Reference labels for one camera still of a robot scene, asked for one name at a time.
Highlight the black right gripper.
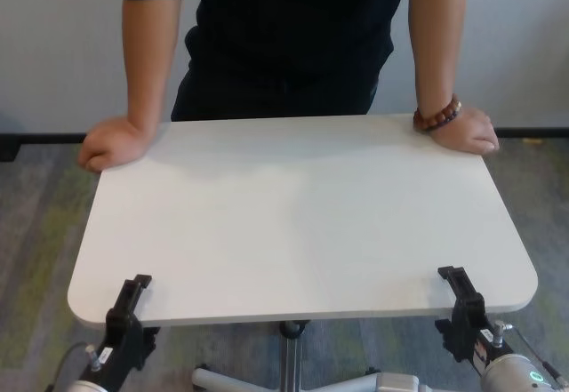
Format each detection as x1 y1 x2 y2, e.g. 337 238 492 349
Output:
435 266 512 366

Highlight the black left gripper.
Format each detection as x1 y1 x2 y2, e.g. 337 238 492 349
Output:
91 273 161 392

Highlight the white rolling table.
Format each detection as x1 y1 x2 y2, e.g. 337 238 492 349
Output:
67 114 538 392

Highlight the person bare right forearm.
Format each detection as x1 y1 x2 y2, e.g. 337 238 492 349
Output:
122 0 183 138

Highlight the person bare left forearm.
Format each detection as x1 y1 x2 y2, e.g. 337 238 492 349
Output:
406 0 468 113

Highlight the person right hand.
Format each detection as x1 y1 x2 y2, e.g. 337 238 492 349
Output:
77 115 150 173

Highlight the person left hand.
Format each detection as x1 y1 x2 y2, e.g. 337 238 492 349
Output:
433 106 500 156

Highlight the black t-shirt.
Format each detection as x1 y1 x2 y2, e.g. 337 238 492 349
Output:
117 0 466 86

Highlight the grey left arm cable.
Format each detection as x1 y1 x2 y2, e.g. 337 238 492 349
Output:
46 341 92 392

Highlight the dark blue bead bracelet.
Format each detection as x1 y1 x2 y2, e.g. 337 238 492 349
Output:
426 108 463 134

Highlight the brown wooden bead bracelet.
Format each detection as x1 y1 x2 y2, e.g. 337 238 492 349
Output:
412 93 462 133

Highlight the black wall baseboard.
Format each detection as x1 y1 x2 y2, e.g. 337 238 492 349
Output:
0 127 569 144

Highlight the black box at wall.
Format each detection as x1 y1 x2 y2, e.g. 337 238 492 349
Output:
0 137 21 163

